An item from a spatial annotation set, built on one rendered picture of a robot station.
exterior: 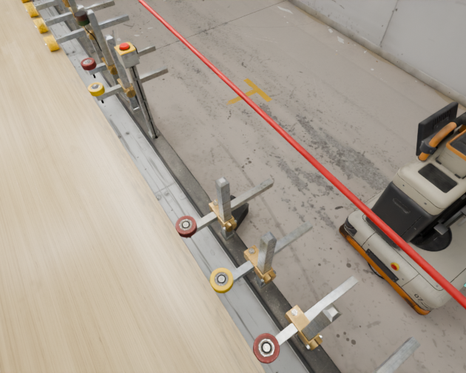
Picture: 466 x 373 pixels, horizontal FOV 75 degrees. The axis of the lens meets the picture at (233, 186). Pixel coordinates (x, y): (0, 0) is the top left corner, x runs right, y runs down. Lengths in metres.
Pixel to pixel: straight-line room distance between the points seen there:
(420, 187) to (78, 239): 1.44
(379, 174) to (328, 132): 0.56
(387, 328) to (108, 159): 1.77
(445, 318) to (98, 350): 1.88
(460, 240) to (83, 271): 1.96
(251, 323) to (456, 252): 1.29
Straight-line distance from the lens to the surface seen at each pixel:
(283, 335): 1.13
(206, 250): 1.43
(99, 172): 1.43
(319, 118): 2.90
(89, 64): 2.05
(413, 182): 1.59
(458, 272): 2.10
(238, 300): 1.35
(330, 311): 0.83
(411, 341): 1.22
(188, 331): 1.06
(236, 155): 2.52
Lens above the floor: 1.93
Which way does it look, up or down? 56 degrees down
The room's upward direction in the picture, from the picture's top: 3 degrees counter-clockwise
